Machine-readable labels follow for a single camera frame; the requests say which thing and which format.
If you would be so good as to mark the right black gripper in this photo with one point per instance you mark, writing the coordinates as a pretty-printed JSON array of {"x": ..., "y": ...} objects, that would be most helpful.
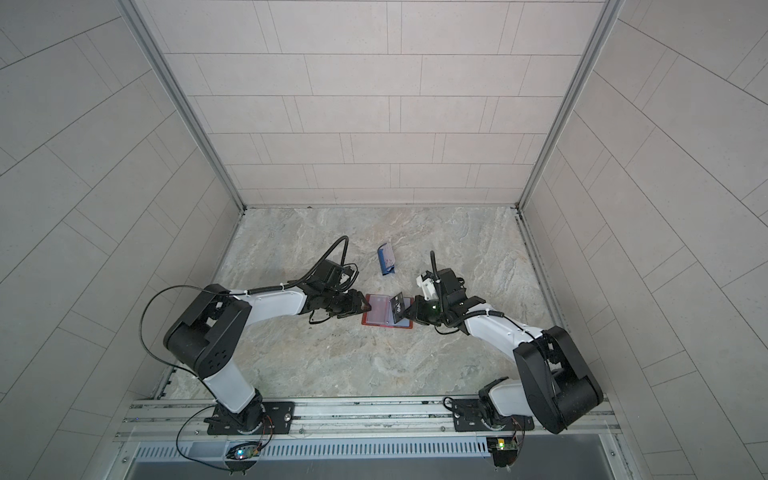
[{"x": 418, "y": 308}]

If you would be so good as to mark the white pink VIP card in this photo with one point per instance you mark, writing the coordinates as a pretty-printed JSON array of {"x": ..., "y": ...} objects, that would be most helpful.
[{"x": 387, "y": 257}]

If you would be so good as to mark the aluminium mounting rail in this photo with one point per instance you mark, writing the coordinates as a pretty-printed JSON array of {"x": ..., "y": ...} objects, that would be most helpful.
[{"x": 313, "y": 418}]

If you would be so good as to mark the right circuit board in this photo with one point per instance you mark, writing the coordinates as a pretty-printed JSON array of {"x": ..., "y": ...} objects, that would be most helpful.
[{"x": 504, "y": 451}]

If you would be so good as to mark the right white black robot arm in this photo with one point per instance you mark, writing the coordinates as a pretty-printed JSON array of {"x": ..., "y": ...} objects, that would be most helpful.
[{"x": 555, "y": 386}]

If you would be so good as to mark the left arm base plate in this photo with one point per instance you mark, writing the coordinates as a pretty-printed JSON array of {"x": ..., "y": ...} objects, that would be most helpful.
[{"x": 256, "y": 418}]

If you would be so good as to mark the red card holder wallet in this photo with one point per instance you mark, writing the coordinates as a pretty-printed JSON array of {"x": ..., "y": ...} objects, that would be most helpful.
[{"x": 381, "y": 314}]

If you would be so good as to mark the left green circuit board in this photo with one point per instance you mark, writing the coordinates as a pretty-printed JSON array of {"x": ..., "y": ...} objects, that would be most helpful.
[{"x": 244, "y": 451}]

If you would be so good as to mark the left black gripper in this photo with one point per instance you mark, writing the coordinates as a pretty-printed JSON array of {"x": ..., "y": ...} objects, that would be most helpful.
[{"x": 354, "y": 306}]

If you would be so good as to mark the white ventilation grille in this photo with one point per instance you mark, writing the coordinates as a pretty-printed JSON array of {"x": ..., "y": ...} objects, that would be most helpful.
[{"x": 322, "y": 449}]

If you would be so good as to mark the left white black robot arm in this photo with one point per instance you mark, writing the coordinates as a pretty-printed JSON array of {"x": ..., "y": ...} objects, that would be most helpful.
[{"x": 206, "y": 335}]

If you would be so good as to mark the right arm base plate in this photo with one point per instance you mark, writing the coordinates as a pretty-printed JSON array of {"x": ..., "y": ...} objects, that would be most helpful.
[{"x": 478, "y": 415}]

